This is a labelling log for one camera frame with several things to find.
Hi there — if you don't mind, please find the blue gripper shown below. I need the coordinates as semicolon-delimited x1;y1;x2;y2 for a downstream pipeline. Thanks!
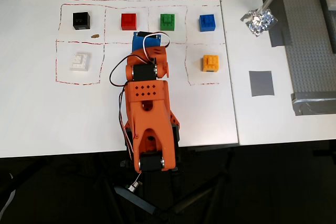
132;31;162;52

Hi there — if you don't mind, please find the blue brick block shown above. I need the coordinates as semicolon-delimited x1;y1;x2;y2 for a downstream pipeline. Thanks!
198;14;217;33

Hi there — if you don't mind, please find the red brick block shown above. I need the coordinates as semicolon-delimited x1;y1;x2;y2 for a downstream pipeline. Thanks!
121;13;138;31

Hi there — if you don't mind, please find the green brick block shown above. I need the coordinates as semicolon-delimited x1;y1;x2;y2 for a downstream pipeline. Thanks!
160;13;176;31

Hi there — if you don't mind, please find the white brick block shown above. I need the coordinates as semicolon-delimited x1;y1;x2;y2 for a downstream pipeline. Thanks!
69;51;91;72

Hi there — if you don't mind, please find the black brick block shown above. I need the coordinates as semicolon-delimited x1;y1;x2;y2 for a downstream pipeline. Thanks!
72;12;91;31

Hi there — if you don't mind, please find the yellow brick block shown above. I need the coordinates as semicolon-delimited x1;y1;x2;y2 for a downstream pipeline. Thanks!
202;55;220;73

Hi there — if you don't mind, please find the grey square marker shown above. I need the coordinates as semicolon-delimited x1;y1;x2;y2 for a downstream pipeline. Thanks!
248;70;275;98

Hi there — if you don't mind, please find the crumpled aluminium foil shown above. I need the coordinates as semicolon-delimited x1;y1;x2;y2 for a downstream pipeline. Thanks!
240;8;278;38

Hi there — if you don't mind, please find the dark grey tape strip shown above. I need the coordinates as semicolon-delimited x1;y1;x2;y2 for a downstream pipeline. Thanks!
261;0;286;48

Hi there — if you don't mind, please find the grey studded baseplate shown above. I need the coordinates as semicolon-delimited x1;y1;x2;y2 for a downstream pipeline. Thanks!
271;0;336;97

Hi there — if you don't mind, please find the white servo cable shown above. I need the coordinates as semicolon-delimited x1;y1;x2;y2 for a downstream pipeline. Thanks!
142;33;172;62

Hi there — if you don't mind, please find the black servo cable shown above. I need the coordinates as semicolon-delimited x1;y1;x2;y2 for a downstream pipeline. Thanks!
109;52;135;162

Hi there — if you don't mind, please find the loose wire with white connector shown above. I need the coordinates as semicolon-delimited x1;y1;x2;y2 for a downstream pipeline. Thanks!
125;172;144;193

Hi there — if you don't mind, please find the black camera tripod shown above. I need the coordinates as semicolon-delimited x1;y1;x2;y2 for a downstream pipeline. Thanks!
113;150;237;220

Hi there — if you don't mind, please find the silver duct tape strip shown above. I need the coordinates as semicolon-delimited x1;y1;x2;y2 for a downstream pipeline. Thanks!
290;92;336;116

